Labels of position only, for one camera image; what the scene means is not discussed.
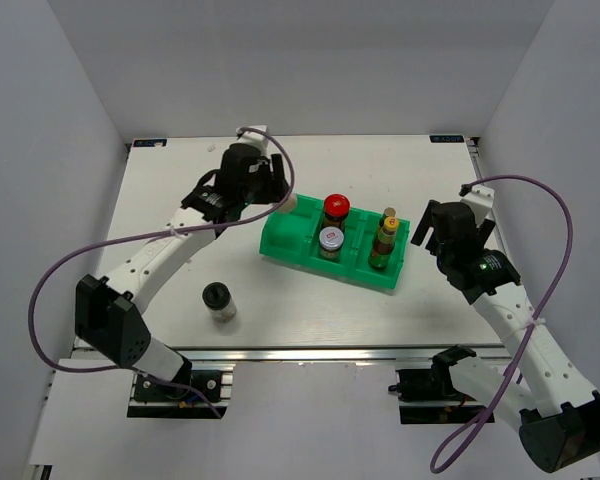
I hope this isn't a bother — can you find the small yellow-label bottle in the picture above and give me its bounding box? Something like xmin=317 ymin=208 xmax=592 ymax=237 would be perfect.
xmin=378 ymin=207 xmax=396 ymax=230

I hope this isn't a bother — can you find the red-lid sauce jar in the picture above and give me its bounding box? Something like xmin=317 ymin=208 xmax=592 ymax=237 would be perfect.
xmin=322 ymin=193 xmax=351 ymax=231

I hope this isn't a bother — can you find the black-lid pepper jar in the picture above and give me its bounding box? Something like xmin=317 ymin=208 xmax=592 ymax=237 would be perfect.
xmin=202 ymin=282 xmax=237 ymax=323

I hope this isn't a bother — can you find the black-top shaker jar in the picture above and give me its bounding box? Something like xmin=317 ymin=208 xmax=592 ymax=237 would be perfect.
xmin=277 ymin=193 xmax=298 ymax=214

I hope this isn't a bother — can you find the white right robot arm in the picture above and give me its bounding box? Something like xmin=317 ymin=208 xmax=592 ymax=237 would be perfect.
xmin=411 ymin=200 xmax=600 ymax=473

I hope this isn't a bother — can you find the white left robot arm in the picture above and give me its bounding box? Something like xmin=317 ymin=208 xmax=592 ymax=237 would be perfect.
xmin=75 ymin=132 xmax=289 ymax=399

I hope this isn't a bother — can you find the green three-compartment tray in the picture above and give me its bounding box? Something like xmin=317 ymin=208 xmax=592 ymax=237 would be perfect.
xmin=259 ymin=195 xmax=410 ymax=291

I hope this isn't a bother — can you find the blue corner label right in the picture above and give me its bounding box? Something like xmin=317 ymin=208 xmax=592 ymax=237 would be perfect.
xmin=429 ymin=134 xmax=465 ymax=144

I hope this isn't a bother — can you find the blue corner label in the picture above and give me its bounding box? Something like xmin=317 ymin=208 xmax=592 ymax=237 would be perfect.
xmin=429 ymin=134 xmax=465 ymax=144
xmin=132 ymin=138 xmax=167 ymax=148

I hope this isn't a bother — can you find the blue corner label left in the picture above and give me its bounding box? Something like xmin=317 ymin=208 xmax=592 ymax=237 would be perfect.
xmin=132 ymin=138 xmax=167 ymax=148

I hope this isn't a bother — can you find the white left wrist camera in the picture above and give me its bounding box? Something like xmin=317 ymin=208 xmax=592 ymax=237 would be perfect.
xmin=236 ymin=125 xmax=269 ymax=156

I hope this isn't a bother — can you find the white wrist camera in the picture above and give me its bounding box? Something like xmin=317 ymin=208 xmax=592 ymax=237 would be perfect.
xmin=459 ymin=185 xmax=495 ymax=227
xmin=236 ymin=125 xmax=269 ymax=156

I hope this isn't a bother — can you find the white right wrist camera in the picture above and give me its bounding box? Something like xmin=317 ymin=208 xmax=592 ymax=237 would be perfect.
xmin=459 ymin=185 xmax=495 ymax=227

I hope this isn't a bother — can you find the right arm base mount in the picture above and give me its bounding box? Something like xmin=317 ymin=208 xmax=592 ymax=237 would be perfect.
xmin=387 ymin=345 xmax=484 ymax=425

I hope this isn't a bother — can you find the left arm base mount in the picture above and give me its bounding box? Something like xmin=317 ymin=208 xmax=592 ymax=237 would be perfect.
xmin=127 ymin=362 xmax=234 ymax=420

